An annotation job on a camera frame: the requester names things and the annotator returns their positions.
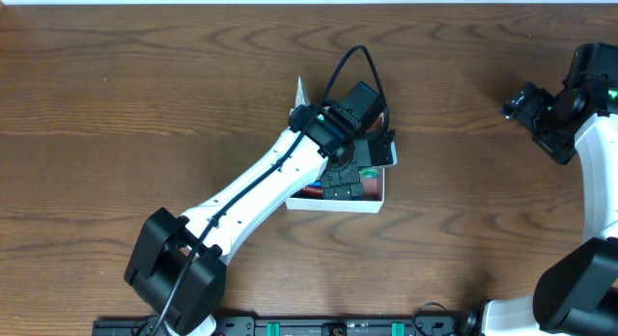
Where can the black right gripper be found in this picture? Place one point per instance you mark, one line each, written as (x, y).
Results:
(523, 106)

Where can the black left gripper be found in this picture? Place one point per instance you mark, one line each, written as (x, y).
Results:
(343, 184)

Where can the green white toothbrush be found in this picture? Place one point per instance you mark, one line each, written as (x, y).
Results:
(369, 173)

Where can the red green toothpaste tube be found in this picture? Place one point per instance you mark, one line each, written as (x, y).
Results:
(311, 192)

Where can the white lotion tube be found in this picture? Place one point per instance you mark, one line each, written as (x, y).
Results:
(301, 97)

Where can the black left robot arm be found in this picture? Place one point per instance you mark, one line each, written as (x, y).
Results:
(179, 263)

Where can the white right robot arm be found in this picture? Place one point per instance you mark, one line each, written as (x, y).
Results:
(578, 294)

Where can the white box with pink interior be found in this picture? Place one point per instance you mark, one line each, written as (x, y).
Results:
(373, 189)

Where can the black mounting rail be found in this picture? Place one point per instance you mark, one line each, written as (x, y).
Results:
(430, 319)

